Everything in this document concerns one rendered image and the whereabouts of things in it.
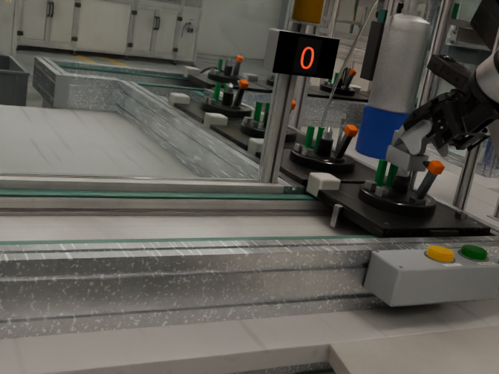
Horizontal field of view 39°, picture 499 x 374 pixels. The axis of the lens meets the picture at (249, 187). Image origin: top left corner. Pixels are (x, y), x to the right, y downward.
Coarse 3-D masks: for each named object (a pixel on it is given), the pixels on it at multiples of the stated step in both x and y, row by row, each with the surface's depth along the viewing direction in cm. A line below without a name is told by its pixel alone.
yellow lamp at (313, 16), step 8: (296, 0) 118; (304, 0) 117; (312, 0) 117; (320, 0) 117; (296, 8) 118; (304, 8) 117; (312, 8) 117; (320, 8) 118; (296, 16) 118; (304, 16) 118; (312, 16) 118; (320, 16) 119
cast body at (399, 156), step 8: (392, 144) 125; (400, 144) 123; (424, 144) 123; (392, 152) 125; (400, 152) 123; (408, 152) 122; (424, 152) 124; (392, 160) 125; (400, 160) 123; (408, 160) 121; (416, 160) 122; (424, 160) 123; (408, 168) 122; (416, 168) 122; (424, 168) 123
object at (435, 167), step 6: (426, 162) 120; (432, 162) 118; (438, 162) 118; (432, 168) 118; (438, 168) 117; (426, 174) 119; (432, 174) 118; (426, 180) 119; (432, 180) 119; (420, 186) 121; (426, 186) 120; (420, 192) 121; (426, 192) 121; (420, 198) 121
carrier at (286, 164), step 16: (320, 128) 151; (304, 144) 151; (320, 144) 146; (336, 144) 152; (288, 160) 146; (304, 160) 143; (320, 160) 142; (336, 160) 142; (352, 160) 147; (288, 176) 137; (304, 176) 135; (336, 176) 140; (352, 176) 142; (368, 176) 145
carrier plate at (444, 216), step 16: (320, 192) 127; (336, 192) 128; (352, 192) 130; (352, 208) 120; (368, 208) 121; (448, 208) 131; (368, 224) 115; (384, 224) 114; (400, 224) 115; (416, 224) 117; (432, 224) 118; (448, 224) 120; (464, 224) 122; (480, 224) 124
